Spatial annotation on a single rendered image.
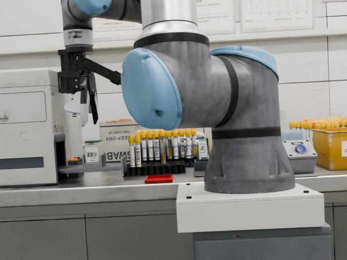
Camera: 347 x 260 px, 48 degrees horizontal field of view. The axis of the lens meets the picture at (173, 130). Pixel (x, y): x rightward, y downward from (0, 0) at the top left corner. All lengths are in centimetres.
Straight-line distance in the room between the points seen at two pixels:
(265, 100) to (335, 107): 111
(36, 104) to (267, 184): 64
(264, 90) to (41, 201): 62
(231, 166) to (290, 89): 108
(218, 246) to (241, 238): 4
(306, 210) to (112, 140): 82
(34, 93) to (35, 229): 88
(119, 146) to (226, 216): 77
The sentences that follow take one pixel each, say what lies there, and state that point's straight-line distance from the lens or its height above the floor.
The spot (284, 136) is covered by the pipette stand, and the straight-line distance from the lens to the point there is 112.
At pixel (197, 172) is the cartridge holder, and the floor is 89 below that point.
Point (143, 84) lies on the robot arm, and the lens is 54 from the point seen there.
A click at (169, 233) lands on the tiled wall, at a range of 169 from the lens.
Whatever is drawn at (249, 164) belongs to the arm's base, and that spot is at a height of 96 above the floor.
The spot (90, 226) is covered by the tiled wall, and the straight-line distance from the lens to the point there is 173.
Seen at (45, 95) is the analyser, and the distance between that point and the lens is 103.
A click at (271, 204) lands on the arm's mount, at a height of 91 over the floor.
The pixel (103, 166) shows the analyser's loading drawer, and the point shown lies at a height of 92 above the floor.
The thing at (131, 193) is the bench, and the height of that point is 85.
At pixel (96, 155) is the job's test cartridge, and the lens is 102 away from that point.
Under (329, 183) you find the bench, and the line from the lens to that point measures 100.
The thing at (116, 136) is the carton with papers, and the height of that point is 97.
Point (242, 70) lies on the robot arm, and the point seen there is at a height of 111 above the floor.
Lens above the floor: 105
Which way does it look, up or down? 3 degrees down
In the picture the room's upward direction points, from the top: 3 degrees counter-clockwise
